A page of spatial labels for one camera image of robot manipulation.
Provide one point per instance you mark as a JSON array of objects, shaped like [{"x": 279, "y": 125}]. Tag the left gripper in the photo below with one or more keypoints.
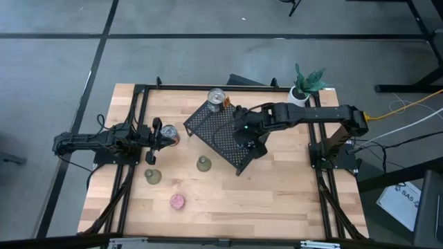
[{"x": 155, "y": 140}]

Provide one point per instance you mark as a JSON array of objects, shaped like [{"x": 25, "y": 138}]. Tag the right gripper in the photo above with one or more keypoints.
[{"x": 259, "y": 147}]

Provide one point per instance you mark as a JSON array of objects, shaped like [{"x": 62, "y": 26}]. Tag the heart label candle jar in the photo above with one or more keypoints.
[{"x": 169, "y": 131}]

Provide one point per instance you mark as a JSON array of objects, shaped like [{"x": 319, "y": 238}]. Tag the pink patterned candle tin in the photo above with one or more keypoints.
[{"x": 177, "y": 201}]

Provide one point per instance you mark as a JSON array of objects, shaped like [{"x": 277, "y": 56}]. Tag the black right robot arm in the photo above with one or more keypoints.
[{"x": 318, "y": 114}]

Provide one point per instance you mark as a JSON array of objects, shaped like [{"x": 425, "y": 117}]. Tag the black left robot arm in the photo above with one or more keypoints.
[{"x": 86, "y": 140}]

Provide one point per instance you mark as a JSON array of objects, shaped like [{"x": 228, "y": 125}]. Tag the black perforated metal shelf riser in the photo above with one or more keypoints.
[{"x": 207, "y": 128}]

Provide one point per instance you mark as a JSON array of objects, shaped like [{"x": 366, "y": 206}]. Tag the green plant in white pot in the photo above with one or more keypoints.
[{"x": 297, "y": 100}]

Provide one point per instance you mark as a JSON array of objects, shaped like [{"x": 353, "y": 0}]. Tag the black flat panel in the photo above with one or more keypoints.
[{"x": 242, "y": 81}]

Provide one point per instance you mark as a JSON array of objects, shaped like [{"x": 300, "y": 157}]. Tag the black chair base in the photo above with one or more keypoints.
[{"x": 293, "y": 8}]

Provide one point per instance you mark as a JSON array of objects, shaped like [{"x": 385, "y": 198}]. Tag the white printed paper sheet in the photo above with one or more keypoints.
[{"x": 398, "y": 204}]

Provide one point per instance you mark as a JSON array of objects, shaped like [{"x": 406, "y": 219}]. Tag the black rig crossbeam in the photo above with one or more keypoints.
[{"x": 52, "y": 242}]

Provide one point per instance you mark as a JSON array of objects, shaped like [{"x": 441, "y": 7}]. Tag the dark office chair base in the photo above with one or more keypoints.
[{"x": 10, "y": 157}]

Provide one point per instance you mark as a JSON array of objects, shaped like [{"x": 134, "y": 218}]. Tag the black desk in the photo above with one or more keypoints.
[{"x": 429, "y": 207}]

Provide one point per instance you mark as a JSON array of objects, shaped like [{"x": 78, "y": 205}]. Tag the black aluminium rig frame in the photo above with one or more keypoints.
[{"x": 225, "y": 87}]

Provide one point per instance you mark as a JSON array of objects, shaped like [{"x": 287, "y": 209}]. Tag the silver metal bracket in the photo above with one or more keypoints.
[{"x": 318, "y": 245}]

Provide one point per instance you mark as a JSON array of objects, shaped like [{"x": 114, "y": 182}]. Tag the black desk leg frame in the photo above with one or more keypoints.
[{"x": 408, "y": 88}]

